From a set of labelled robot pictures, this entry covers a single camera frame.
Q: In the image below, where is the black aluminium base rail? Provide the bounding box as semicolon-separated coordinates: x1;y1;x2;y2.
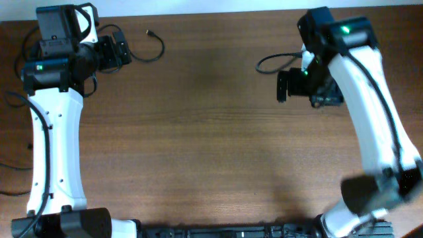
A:
138;220;394;238

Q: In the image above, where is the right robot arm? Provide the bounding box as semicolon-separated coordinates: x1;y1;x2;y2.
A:
277;7;422;237

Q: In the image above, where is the black cable double coil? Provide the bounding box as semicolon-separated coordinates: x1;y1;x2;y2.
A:
13;26;40;79

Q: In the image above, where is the black usb cable looped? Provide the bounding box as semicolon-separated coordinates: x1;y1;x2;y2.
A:
97;23;165;63

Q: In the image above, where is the black cable long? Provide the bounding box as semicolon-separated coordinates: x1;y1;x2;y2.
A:
1;143;33;197

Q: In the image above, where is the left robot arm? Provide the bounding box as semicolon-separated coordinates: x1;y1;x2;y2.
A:
11;3;142;237

